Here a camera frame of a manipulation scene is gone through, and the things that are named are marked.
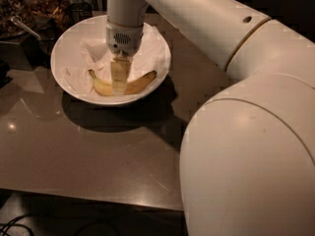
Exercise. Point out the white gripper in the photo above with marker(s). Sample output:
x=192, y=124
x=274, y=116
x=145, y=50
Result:
x=124, y=39

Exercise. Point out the clear plastic spoon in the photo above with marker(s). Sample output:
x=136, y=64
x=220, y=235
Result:
x=16, y=20

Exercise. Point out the snack tray with nuts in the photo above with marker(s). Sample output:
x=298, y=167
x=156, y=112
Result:
x=57, y=10

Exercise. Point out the yellow banana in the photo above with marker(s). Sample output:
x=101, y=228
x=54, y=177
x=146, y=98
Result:
x=105, y=88

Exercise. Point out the white crumpled napkin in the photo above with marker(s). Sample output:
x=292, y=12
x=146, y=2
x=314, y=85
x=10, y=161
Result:
x=153, y=56

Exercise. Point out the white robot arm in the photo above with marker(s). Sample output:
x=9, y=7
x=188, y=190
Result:
x=247, y=159

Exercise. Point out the white round bowl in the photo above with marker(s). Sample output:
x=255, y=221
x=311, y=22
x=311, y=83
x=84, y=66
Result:
x=66, y=52

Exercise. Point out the dark glass cup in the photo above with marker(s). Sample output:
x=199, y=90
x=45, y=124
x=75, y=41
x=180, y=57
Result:
x=80, y=11

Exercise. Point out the glass jar with snacks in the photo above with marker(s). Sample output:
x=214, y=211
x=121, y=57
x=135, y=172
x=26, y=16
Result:
x=10, y=9

